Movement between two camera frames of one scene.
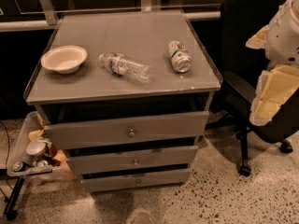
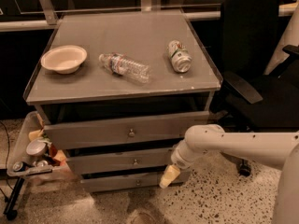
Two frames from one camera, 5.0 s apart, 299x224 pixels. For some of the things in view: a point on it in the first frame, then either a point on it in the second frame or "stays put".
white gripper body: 284,43 → 178,159
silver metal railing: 149,3 stays put
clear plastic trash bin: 35,157 stays put
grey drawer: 132,160 stays put
